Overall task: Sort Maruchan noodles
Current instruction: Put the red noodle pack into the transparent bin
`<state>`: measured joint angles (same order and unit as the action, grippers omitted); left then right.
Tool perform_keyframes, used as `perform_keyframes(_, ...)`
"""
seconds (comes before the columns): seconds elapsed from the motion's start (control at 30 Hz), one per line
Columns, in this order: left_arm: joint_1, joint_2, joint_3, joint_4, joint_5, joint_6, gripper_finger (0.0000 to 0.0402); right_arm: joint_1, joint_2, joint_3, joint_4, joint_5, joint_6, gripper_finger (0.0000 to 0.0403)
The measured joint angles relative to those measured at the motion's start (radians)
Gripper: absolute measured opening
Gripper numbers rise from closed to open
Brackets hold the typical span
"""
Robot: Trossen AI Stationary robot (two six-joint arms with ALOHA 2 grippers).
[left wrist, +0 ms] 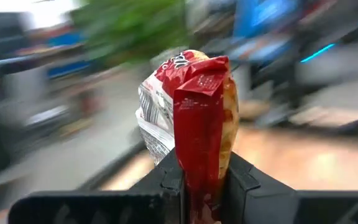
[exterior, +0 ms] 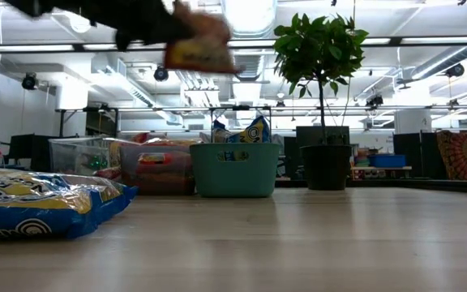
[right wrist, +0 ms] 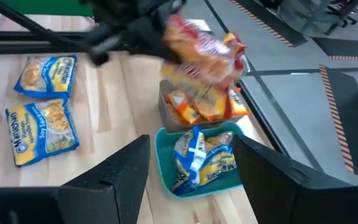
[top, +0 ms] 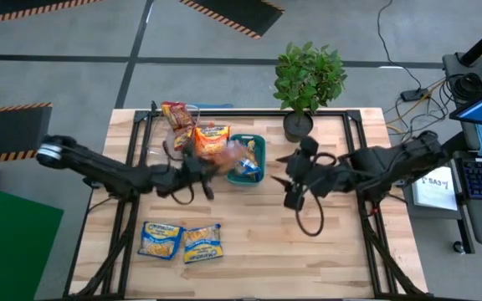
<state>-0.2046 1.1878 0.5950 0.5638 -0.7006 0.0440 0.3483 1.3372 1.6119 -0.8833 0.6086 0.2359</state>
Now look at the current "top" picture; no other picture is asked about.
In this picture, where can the teal plastic bin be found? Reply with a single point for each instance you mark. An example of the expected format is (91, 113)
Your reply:
(243, 182)

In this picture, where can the blue object behind table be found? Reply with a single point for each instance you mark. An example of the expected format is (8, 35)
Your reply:
(211, 105)

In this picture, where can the clear plastic bin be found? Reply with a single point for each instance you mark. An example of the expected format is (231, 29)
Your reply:
(161, 142)

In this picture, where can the black power brick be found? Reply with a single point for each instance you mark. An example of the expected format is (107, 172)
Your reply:
(414, 95)

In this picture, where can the white paper sign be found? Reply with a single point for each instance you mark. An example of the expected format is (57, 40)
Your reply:
(435, 188)

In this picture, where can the potted green plant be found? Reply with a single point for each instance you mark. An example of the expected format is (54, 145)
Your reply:
(308, 79)

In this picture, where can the black caster wheel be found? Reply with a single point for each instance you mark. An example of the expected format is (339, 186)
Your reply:
(458, 247)

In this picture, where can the green floor mat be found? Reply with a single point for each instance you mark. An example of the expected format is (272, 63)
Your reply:
(11, 242)

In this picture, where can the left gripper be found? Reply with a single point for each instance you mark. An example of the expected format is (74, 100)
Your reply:
(193, 171)

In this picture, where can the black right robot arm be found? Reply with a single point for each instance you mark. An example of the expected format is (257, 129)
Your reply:
(370, 167)

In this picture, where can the blue Maruchan noodle pack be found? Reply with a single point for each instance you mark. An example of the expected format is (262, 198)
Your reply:
(247, 167)
(202, 244)
(159, 240)

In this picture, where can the black aluminium table frame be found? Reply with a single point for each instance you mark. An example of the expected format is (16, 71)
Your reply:
(257, 113)

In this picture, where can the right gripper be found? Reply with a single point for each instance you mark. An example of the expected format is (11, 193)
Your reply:
(308, 180)

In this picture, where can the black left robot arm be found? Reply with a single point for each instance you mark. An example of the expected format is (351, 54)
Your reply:
(98, 169)

